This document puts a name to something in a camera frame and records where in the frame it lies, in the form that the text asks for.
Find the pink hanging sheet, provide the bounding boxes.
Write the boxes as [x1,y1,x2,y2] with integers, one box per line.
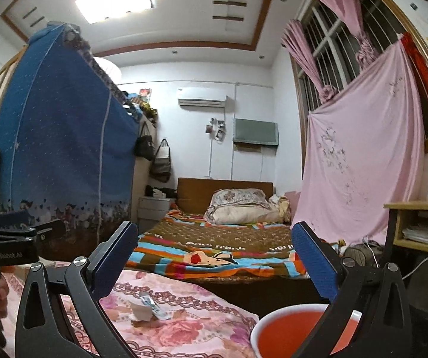
[292,40,428,247]

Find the stack of papers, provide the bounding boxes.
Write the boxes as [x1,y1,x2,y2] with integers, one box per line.
[401,224,428,247]

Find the blue wardrobe cover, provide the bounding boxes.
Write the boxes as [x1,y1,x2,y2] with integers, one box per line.
[0,22,141,260]

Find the round white lamp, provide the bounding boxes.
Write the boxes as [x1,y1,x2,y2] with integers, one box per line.
[94,57,120,85]

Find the pink tied curtain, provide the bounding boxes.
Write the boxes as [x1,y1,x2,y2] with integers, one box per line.
[281,18,340,104]
[303,0,379,71]

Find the small white blue packet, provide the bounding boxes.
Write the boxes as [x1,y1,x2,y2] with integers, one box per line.
[139,294,172,320]

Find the floral pillow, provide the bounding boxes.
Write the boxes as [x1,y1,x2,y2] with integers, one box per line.
[210,188,271,208]

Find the wall photos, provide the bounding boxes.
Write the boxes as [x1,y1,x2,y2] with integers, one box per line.
[204,117,227,143]

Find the beige folded quilt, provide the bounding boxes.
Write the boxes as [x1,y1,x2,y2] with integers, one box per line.
[270,195,294,225]

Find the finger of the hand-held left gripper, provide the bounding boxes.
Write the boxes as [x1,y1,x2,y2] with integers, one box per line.
[0,219,64,241]
[0,212,36,232]

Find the colourful striped blanket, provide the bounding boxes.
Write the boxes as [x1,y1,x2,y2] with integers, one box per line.
[125,209,343,280]

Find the wooden desk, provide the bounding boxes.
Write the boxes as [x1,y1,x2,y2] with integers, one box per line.
[383,199,428,270]

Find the brown checked bag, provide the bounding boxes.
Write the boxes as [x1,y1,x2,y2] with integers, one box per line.
[342,244,379,268]

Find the wooden headboard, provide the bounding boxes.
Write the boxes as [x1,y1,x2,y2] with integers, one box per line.
[177,178,275,214]

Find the green cloth cover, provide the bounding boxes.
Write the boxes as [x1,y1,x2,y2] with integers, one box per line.
[232,118,279,147]

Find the red cloth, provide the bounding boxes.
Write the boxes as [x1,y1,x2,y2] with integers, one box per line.
[399,32,428,129]

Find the barred window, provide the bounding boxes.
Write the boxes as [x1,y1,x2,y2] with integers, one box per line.
[290,0,428,147]

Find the white cable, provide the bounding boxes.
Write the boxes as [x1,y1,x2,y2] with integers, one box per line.
[363,237,428,281]

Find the clutter on wardrobe top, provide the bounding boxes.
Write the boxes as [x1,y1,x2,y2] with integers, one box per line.
[122,91,159,121]

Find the white air conditioner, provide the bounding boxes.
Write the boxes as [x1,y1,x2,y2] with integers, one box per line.
[177,89,228,109]

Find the dark clutter on nightstand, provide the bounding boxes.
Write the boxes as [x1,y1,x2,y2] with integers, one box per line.
[145,184,178,199]

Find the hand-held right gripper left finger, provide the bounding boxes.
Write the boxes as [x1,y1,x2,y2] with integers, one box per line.
[15,221,139,358]

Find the person's left hand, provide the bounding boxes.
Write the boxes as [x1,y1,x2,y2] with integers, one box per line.
[0,271,10,318]

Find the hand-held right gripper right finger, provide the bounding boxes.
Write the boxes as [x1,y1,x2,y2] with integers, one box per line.
[290,221,412,358]

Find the grey tote bag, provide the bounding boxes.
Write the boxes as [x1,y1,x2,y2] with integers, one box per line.
[149,139,172,184]

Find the white nightstand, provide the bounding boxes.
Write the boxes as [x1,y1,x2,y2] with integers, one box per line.
[138,196,178,232]

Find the white paper scrap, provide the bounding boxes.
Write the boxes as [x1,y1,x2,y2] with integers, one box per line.
[130,300,154,322]

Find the black handbag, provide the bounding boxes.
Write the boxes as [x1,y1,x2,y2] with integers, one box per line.
[134,121,156,162]

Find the pink floral blanket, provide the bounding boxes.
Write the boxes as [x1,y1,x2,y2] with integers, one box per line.
[0,263,261,358]

